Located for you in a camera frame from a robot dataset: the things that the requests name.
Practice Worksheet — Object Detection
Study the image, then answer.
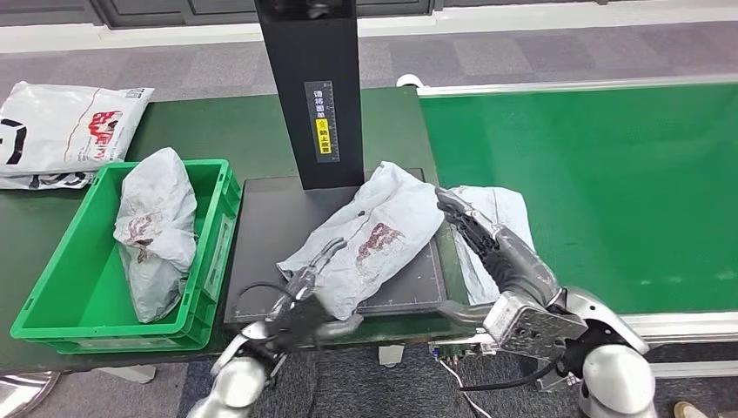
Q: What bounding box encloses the thin white cable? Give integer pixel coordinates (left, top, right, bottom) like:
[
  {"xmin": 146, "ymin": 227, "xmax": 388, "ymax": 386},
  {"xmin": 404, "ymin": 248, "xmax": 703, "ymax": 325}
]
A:
[{"xmin": 439, "ymin": 360, "xmax": 493, "ymax": 418}]

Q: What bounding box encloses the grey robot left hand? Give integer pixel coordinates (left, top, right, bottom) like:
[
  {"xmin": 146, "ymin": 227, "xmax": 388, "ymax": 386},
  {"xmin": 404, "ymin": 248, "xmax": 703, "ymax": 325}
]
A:
[{"xmin": 264, "ymin": 235, "xmax": 366, "ymax": 351}]

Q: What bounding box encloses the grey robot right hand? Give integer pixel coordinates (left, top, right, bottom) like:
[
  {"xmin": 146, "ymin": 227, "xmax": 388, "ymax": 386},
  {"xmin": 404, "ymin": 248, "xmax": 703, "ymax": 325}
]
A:
[{"xmin": 434, "ymin": 186, "xmax": 564, "ymax": 331}]

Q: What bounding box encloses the round chrome stand base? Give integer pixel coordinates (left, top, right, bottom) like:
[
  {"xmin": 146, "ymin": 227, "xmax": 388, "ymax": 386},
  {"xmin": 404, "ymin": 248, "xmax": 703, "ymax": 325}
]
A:
[{"xmin": 0, "ymin": 371, "xmax": 61, "ymax": 418}]

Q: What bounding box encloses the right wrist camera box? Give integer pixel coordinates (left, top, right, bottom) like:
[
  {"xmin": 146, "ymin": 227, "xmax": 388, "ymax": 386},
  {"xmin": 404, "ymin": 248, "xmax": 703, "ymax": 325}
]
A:
[{"xmin": 482, "ymin": 289, "xmax": 590, "ymax": 362}]

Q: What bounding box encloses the white table foot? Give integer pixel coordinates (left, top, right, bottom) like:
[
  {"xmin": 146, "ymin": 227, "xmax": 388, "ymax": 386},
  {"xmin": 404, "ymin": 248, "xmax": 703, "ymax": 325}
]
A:
[{"xmin": 94, "ymin": 364, "xmax": 158, "ymax": 386}]

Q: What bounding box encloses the small circuit board box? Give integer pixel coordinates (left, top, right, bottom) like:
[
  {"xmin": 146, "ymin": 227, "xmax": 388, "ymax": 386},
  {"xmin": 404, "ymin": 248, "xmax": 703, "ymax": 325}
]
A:
[{"xmin": 428, "ymin": 340, "xmax": 498, "ymax": 362}]

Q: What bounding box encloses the green plastic crate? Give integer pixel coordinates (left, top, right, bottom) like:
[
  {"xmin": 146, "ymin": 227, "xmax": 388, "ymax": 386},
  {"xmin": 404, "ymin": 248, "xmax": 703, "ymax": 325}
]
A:
[{"xmin": 10, "ymin": 158, "xmax": 243, "ymax": 355}]

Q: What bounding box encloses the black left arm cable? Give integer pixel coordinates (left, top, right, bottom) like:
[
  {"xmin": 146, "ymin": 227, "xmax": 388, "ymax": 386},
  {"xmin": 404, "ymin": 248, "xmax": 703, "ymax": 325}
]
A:
[{"xmin": 237, "ymin": 280, "xmax": 297, "ymax": 314}]

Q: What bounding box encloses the black scanner machine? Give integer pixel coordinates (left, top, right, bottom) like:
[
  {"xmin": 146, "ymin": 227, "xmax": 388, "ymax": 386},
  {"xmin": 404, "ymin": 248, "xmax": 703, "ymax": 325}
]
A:
[{"xmin": 223, "ymin": 0, "xmax": 448, "ymax": 326}]

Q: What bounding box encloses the dark framed glass partition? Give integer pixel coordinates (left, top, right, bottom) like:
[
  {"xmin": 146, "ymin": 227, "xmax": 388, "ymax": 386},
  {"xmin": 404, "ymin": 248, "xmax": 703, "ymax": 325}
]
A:
[{"xmin": 0, "ymin": 0, "xmax": 738, "ymax": 31}]

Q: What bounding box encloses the large white printed mailer bag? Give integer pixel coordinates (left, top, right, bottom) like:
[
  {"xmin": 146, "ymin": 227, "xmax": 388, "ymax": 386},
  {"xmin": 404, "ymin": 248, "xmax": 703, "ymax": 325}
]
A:
[{"xmin": 0, "ymin": 81, "xmax": 156, "ymax": 178}]

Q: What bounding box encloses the flat white black-print mailer bag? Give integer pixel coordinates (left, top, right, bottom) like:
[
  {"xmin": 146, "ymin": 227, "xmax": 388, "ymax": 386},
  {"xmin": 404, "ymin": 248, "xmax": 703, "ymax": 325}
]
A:
[{"xmin": 0, "ymin": 170, "xmax": 97, "ymax": 192}]

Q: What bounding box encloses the grey parcel bag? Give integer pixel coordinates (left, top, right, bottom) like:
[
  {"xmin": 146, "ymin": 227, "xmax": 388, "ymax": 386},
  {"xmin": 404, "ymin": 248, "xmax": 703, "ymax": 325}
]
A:
[
  {"xmin": 112, "ymin": 146, "xmax": 199, "ymax": 325},
  {"xmin": 447, "ymin": 185, "xmax": 537, "ymax": 307},
  {"xmin": 276, "ymin": 160, "xmax": 446, "ymax": 322}
]

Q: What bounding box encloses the person's foot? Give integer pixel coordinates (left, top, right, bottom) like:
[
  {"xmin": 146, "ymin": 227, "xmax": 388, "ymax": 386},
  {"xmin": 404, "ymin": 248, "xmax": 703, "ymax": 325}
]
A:
[{"xmin": 673, "ymin": 401, "xmax": 711, "ymax": 418}]

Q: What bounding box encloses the white table bracket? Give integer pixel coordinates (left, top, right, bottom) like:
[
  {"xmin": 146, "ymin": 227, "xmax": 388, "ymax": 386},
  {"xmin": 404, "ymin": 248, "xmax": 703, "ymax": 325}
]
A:
[{"xmin": 377, "ymin": 343, "xmax": 406, "ymax": 369}]

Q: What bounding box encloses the green conveyor belt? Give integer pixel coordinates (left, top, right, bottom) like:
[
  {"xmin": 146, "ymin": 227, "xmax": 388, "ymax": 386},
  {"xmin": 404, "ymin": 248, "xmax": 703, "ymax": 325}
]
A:
[{"xmin": 418, "ymin": 83, "xmax": 738, "ymax": 316}]

